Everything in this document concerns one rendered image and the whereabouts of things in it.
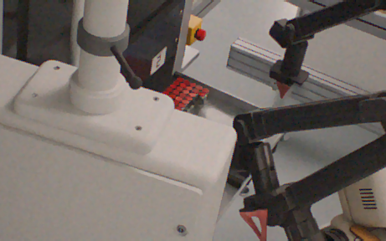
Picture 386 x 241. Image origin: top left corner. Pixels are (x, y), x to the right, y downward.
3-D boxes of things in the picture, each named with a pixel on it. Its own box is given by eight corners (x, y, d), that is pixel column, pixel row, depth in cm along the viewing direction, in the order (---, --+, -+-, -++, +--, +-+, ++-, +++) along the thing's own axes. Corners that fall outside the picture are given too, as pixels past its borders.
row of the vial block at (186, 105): (167, 125, 267) (169, 112, 264) (195, 96, 280) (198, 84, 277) (173, 127, 266) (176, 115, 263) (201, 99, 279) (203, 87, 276)
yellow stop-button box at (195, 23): (170, 38, 289) (172, 20, 284) (180, 29, 294) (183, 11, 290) (190, 47, 287) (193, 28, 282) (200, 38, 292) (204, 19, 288)
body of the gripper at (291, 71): (277, 64, 262) (282, 43, 257) (308, 77, 259) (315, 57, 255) (268, 74, 258) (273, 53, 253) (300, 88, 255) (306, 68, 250)
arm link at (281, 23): (292, 29, 243) (317, 22, 247) (269, 6, 250) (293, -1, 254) (284, 64, 251) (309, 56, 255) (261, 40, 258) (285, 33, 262)
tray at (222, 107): (140, 122, 266) (141, 113, 264) (181, 82, 285) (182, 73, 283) (241, 170, 256) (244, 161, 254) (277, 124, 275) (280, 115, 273)
